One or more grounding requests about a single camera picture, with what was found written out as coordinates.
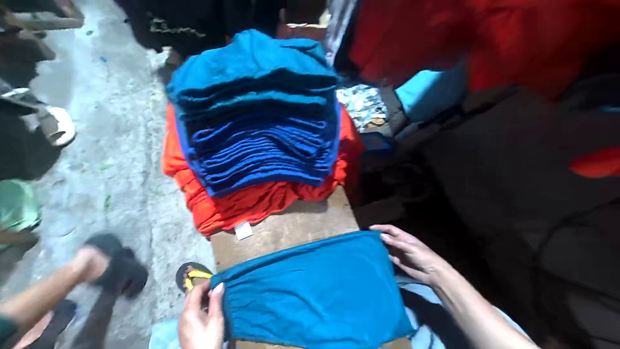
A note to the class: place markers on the white patterned cloth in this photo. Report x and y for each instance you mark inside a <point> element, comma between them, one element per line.
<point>361,102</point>

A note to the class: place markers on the dark blue box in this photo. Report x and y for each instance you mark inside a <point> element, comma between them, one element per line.
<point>377,142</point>

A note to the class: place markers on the person's left index finger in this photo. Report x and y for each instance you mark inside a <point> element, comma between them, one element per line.
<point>195,296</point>

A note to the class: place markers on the teal cloth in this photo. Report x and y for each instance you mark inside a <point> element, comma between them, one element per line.
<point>315,291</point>

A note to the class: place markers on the grey striped fabric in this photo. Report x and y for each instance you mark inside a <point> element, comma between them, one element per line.
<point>339,29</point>

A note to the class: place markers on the wooden bench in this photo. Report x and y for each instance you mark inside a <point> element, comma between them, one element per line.
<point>295,220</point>

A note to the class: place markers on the person's right fingers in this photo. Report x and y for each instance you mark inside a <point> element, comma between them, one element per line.
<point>397,237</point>

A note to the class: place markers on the large dark red cloth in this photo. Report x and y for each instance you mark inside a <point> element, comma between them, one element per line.
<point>513,39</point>

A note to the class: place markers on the green bag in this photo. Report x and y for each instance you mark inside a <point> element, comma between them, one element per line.
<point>18,204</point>

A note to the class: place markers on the light blue cloth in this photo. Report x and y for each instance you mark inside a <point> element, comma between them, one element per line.
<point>428,97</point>

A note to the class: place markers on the white sandal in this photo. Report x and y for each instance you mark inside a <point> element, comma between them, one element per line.
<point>65,127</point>

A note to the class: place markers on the orange-red cloth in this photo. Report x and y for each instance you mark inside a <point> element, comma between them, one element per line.
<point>213,208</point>

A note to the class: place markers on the person's left hand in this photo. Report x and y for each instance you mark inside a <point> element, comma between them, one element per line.
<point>201,322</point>

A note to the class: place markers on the black sandal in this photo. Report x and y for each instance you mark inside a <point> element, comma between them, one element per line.
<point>123,271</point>
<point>59,322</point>

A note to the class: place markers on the person's right hand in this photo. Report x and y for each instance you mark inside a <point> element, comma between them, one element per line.
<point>419,257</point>

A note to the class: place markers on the person's right thumb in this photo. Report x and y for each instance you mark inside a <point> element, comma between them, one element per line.
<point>403,265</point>

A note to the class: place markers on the person's left thumb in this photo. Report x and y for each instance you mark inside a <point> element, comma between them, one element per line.
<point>216,299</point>

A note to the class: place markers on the stack of teal and blue clothes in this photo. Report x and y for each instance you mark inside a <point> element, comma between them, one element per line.
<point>261,126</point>

